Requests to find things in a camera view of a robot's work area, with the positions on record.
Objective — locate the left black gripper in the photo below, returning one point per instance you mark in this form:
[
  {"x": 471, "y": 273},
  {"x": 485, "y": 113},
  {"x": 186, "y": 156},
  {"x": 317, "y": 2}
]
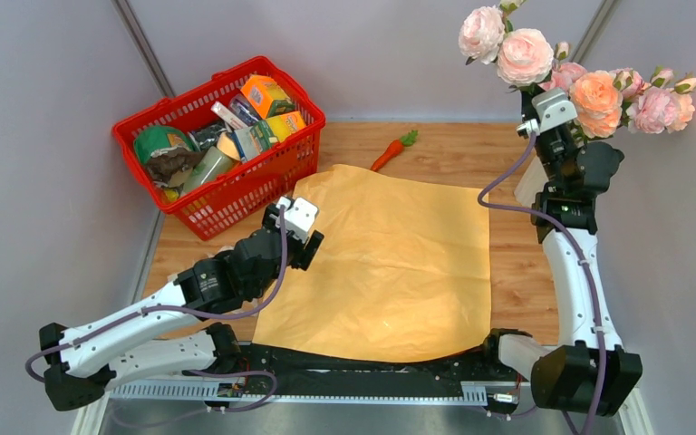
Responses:
[{"x": 305, "y": 256}]

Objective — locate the orange toy carrot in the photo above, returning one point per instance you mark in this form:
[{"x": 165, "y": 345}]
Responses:
[{"x": 394, "y": 149}]

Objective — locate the white ribbed ceramic vase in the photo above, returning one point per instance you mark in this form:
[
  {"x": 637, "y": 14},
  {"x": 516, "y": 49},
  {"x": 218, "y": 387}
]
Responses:
[{"x": 532, "y": 181}]

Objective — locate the orange green box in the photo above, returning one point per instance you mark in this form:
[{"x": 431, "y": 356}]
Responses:
[{"x": 266, "y": 96}]

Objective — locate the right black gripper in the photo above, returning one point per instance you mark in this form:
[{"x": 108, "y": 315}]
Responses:
[{"x": 526, "y": 103}]

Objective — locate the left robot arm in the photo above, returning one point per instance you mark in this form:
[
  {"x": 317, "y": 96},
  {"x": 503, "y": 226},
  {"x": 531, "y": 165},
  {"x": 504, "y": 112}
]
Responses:
[{"x": 183, "y": 326}]

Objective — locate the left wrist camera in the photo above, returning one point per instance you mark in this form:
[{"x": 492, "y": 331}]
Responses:
[{"x": 299, "y": 216}]

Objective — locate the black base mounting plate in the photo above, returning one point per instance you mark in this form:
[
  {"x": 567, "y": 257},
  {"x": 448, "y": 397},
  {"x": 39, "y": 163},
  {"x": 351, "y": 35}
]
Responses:
[{"x": 310, "y": 374}]

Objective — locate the green scrub sponge box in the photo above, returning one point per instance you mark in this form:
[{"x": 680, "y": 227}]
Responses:
[{"x": 254, "y": 140}]

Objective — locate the green round package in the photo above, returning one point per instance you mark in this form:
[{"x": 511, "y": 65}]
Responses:
[{"x": 158, "y": 140}]

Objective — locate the dark snack packet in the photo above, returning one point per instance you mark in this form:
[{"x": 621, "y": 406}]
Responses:
[{"x": 208, "y": 135}]

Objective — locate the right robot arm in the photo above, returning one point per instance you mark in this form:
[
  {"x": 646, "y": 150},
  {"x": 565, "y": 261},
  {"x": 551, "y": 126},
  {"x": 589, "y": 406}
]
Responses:
[{"x": 589, "y": 371}]

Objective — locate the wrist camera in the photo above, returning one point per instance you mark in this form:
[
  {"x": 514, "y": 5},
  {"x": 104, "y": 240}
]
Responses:
[
  {"x": 299, "y": 216},
  {"x": 545, "y": 111}
]

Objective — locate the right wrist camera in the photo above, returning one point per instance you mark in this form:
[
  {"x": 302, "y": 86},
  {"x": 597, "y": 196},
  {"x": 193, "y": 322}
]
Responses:
[{"x": 545, "y": 111}]

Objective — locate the yellow sponge pack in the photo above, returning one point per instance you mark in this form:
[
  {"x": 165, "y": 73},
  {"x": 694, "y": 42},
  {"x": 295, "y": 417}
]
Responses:
[{"x": 284, "y": 125}]

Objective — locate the red plastic shopping basket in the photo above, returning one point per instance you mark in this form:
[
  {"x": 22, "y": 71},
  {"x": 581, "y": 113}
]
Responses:
[{"x": 213, "y": 208}]

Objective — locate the orange wrapping paper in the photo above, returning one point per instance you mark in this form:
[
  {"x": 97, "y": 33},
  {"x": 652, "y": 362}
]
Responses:
[{"x": 402, "y": 276}]

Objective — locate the green cylinder bottle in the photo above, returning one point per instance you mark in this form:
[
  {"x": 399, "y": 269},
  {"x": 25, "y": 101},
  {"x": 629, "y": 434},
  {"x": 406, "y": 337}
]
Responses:
[{"x": 214, "y": 164}]

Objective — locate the white red small box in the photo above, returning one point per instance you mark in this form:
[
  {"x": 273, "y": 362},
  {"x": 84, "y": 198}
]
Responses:
[{"x": 227, "y": 116}]

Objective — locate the pale pink rose stem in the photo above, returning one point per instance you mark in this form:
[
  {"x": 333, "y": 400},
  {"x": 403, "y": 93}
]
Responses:
[{"x": 522, "y": 57}]

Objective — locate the aluminium rail frame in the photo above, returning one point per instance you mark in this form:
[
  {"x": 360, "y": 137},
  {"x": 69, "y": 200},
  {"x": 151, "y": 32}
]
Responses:
[{"x": 239, "y": 391}]

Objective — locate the brown crumpled bag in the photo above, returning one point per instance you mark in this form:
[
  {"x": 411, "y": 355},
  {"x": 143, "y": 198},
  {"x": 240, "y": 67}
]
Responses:
[{"x": 163, "y": 167}]

